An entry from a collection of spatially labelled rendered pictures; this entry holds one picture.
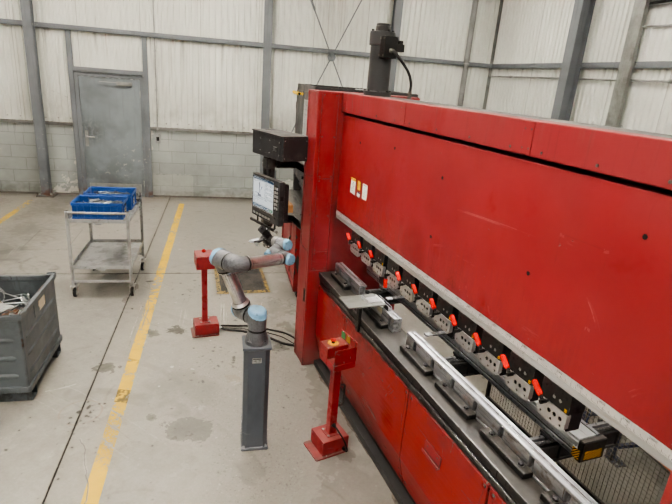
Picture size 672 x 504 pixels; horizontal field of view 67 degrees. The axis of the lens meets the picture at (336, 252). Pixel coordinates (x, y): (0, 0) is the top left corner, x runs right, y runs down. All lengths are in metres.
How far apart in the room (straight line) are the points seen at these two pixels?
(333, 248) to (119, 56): 6.79
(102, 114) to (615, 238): 9.20
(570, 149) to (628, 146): 0.23
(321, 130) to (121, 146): 6.69
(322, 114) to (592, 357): 2.61
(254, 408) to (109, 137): 7.49
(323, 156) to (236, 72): 6.16
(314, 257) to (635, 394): 2.77
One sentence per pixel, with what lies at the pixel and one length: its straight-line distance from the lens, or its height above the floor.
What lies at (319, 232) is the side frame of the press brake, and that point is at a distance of 4.09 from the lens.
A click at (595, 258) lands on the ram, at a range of 2.00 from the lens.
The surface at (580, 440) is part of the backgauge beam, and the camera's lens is 2.60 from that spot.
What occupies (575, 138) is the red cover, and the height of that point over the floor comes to 2.26.
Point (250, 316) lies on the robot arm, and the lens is 3.20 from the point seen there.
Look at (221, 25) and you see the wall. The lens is 10.00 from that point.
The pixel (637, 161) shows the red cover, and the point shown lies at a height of 2.22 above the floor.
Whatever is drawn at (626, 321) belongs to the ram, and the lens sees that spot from 1.95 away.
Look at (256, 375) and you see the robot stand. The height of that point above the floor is 0.58.
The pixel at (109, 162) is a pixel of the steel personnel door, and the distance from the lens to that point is 10.30.
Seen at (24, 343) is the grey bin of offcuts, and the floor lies 0.48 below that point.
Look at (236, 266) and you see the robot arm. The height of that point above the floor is 1.33.
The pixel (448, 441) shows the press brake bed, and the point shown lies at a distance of 2.74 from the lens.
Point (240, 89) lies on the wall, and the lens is 9.97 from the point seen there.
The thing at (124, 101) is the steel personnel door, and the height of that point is 1.72.
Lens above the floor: 2.40
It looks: 19 degrees down
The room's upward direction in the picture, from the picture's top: 5 degrees clockwise
